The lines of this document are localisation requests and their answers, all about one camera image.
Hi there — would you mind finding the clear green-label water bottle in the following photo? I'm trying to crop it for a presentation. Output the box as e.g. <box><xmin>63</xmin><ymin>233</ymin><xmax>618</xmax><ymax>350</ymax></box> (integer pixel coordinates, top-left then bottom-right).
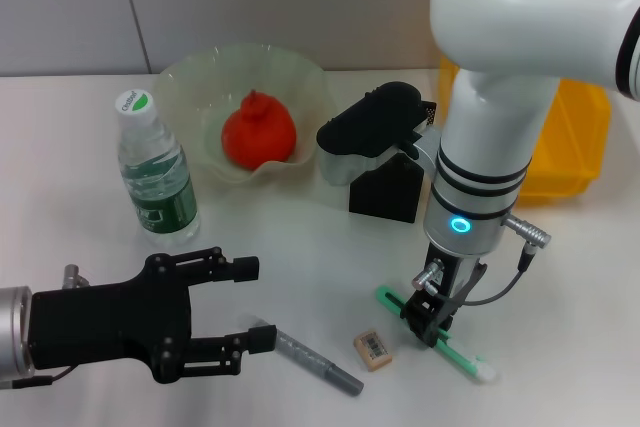
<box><xmin>114</xmin><ymin>89</ymin><xmax>202</xmax><ymax>248</ymax></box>

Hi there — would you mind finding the beige eraser with barcode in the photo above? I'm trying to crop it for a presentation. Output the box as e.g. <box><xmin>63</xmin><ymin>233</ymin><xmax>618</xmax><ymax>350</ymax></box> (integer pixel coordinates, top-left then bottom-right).
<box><xmin>352</xmin><ymin>329</ymin><xmax>394</xmax><ymax>373</ymax></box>

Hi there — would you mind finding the green utility knife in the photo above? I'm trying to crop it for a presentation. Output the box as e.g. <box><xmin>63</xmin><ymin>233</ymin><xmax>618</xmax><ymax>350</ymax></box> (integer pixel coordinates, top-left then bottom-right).
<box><xmin>374</xmin><ymin>285</ymin><xmax>499</xmax><ymax>384</ymax></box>

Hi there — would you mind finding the left gripper cable with plug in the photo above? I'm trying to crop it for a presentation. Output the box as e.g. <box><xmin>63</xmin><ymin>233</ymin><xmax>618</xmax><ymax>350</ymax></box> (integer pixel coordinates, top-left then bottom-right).
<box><xmin>0</xmin><ymin>263</ymin><xmax>89</xmax><ymax>391</ymax></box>

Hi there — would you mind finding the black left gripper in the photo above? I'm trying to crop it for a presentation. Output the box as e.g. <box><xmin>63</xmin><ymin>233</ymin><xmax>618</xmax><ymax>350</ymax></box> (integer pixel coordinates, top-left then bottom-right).
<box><xmin>28</xmin><ymin>245</ymin><xmax>261</xmax><ymax>385</ymax></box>

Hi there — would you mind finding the yellow plastic bin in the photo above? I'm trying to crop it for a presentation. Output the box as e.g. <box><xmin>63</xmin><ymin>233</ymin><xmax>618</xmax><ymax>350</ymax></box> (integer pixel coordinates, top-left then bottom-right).
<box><xmin>438</xmin><ymin>56</ymin><xmax>612</xmax><ymax>208</ymax></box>

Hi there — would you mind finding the right gripper cable with plug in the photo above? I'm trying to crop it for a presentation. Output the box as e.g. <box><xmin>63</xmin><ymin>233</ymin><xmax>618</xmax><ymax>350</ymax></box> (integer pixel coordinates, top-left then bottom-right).
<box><xmin>410</xmin><ymin>214</ymin><xmax>553</xmax><ymax>307</ymax></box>

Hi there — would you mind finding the gripper cable with plug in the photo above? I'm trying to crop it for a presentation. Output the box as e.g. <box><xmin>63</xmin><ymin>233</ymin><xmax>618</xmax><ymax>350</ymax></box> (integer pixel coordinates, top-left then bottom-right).
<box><xmin>410</xmin><ymin>214</ymin><xmax>553</xmax><ymax>307</ymax></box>
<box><xmin>0</xmin><ymin>263</ymin><xmax>89</xmax><ymax>391</ymax></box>

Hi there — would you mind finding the pale green glass fruit bowl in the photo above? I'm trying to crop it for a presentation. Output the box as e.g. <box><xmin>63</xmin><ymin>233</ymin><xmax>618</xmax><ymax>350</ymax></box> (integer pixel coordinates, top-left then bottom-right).
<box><xmin>152</xmin><ymin>41</ymin><xmax>337</xmax><ymax>186</ymax></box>

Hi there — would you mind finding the black mesh pen holder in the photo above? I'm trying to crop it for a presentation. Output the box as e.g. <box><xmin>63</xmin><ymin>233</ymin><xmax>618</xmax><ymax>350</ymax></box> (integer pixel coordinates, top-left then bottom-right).
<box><xmin>347</xmin><ymin>100</ymin><xmax>437</xmax><ymax>224</ymax></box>

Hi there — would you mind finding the grey glitter pen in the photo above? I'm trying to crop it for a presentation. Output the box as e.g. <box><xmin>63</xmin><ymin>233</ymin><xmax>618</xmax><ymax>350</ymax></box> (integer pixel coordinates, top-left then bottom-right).
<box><xmin>239</xmin><ymin>314</ymin><xmax>365</xmax><ymax>397</ymax></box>

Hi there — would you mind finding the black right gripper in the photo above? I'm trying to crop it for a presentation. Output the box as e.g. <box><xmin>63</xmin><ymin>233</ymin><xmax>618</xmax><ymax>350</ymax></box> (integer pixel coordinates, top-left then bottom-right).
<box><xmin>403</xmin><ymin>243</ymin><xmax>490</xmax><ymax>349</ymax></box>

